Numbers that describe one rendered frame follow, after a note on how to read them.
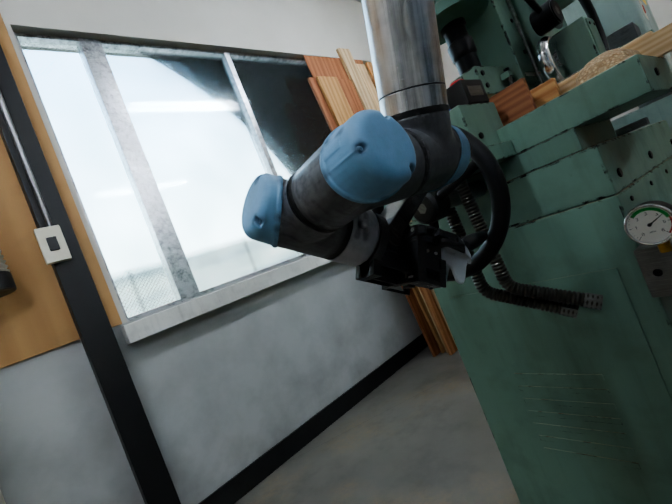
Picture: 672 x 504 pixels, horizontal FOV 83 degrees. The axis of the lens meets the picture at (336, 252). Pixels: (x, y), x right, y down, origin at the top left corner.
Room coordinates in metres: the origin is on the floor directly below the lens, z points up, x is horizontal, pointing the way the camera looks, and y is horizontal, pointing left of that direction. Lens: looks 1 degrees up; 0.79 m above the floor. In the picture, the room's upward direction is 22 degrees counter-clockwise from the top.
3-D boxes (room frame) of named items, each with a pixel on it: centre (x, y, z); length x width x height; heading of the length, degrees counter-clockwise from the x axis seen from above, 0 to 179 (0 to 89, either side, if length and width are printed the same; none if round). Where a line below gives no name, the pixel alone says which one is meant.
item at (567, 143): (0.86, -0.41, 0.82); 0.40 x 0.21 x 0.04; 38
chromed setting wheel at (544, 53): (0.88, -0.64, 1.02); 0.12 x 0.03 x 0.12; 128
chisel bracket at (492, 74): (0.91, -0.48, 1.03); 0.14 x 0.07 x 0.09; 128
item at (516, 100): (0.82, -0.41, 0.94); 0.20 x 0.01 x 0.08; 38
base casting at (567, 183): (0.97, -0.56, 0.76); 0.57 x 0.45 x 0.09; 128
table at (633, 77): (0.83, -0.38, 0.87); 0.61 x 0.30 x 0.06; 38
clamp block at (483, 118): (0.77, -0.31, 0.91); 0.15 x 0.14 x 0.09; 38
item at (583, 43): (0.89, -0.70, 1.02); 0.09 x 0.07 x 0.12; 38
